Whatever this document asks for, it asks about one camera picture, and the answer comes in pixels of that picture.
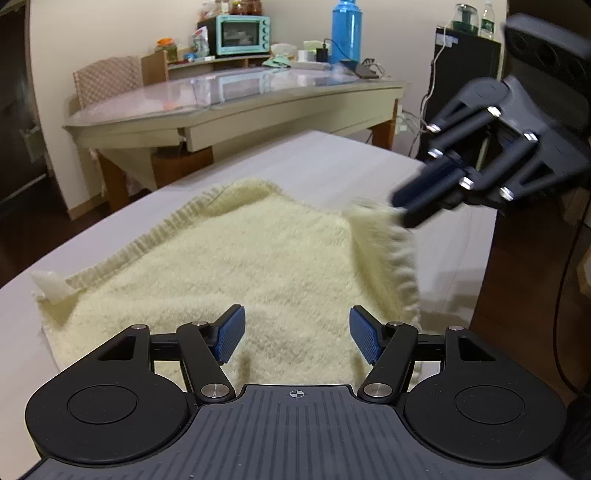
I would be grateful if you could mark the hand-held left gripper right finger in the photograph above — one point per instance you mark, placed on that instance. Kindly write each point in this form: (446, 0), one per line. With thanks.
(364, 334)

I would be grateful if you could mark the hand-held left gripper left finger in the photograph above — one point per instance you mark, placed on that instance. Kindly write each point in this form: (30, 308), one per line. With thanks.
(230, 334)

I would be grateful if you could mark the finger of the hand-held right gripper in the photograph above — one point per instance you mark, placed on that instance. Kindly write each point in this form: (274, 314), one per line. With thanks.
(429, 180)
(438, 203)

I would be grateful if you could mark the cream fluffy towel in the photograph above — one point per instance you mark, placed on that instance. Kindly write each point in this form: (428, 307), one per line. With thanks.
(277, 267)

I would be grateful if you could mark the white power strip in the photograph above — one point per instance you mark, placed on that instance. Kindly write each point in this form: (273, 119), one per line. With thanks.
(406, 122)

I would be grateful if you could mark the black cabinet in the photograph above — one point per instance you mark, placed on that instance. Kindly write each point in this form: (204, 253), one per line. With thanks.
(461, 83)

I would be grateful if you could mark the plastic water bottle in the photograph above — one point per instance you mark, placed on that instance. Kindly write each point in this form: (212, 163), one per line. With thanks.
(487, 23)

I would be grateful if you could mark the black power adapter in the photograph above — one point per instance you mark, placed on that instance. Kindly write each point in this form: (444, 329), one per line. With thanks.
(322, 54)

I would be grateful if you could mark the glass-topped dining table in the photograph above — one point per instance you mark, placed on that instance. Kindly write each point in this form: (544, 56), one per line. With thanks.
(277, 110)

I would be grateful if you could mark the blue thermos flask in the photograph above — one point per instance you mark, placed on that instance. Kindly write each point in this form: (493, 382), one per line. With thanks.
(346, 32)

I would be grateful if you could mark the green cloth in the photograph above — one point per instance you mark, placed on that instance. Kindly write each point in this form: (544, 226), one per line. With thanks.
(279, 62)

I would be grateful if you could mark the teal toaster oven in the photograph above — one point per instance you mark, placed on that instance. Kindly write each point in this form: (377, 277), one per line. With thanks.
(240, 34)

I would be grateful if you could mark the clear plastic cup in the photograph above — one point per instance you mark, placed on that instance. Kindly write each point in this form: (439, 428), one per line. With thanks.
(203, 92)

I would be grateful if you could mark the row of food jars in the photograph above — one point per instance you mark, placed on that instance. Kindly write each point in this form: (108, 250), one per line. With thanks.
(240, 7)

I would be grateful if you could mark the colourful snack packet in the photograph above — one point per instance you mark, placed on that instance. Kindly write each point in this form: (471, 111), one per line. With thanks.
(201, 44)

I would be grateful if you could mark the wooden shelf riser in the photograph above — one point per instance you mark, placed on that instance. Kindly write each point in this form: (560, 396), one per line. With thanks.
(154, 64)

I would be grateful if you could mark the glass jar with orange lid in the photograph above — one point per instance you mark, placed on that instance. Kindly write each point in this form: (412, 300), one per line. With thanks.
(166, 50)

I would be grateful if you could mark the dark wooden door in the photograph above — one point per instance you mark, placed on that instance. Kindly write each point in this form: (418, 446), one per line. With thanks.
(18, 92)

